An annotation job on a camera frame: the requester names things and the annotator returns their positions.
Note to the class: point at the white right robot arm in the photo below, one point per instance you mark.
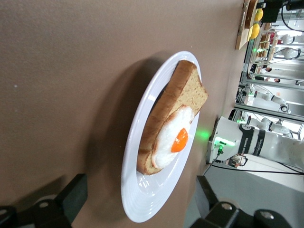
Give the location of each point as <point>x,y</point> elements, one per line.
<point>228,128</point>

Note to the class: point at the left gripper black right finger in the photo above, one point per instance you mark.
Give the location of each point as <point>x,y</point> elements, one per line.
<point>221,216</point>

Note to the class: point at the white round plate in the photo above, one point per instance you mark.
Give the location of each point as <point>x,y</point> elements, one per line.
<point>142,190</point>

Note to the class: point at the wooden cutting board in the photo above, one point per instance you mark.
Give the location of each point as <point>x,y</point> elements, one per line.
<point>242,40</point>

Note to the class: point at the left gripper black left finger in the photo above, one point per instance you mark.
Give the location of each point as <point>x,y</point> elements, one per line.
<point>69,197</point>

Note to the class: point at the black background box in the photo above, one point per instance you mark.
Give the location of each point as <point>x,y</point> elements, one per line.
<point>272,12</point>

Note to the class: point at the fried egg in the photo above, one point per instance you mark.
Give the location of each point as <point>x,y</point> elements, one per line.
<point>166,142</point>

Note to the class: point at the round yellow lemon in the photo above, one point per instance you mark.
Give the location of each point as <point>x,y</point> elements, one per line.
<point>254,31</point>

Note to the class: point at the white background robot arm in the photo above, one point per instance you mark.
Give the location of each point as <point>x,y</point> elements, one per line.
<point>275,127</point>
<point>273,98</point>

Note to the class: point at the pointed yellow lemon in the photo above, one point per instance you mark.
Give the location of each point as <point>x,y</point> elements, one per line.
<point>259,14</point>

